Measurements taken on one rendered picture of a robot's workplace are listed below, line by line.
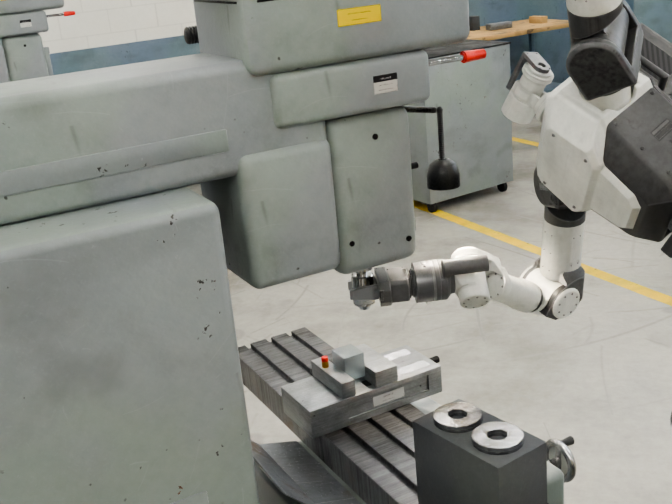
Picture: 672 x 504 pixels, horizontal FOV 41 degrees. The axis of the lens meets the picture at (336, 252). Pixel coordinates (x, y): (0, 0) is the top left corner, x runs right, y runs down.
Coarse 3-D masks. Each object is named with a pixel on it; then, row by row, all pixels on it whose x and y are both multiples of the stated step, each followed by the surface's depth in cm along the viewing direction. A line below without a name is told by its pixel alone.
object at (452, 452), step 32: (448, 416) 167; (480, 416) 164; (416, 448) 168; (448, 448) 160; (480, 448) 155; (512, 448) 154; (544, 448) 157; (448, 480) 163; (480, 480) 155; (512, 480) 153; (544, 480) 159
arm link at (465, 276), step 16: (464, 256) 192; (480, 256) 188; (448, 272) 187; (464, 272) 188; (480, 272) 191; (448, 288) 189; (464, 288) 189; (480, 288) 188; (464, 304) 191; (480, 304) 192
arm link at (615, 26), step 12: (612, 12) 147; (624, 12) 157; (576, 24) 150; (588, 24) 149; (600, 24) 148; (612, 24) 153; (624, 24) 156; (576, 36) 152; (588, 36) 151; (600, 36) 151; (612, 36) 152; (624, 36) 154; (624, 48) 154
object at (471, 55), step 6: (462, 54) 177; (468, 54) 177; (474, 54) 178; (480, 54) 178; (432, 60) 174; (438, 60) 175; (444, 60) 175; (450, 60) 176; (456, 60) 177; (462, 60) 178; (468, 60) 178; (474, 60) 179
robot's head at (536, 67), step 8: (528, 56) 177; (536, 56) 178; (520, 64) 179; (528, 64) 177; (536, 64) 176; (544, 64) 177; (528, 72) 175; (536, 72) 175; (544, 72) 175; (512, 80) 182; (544, 80) 175
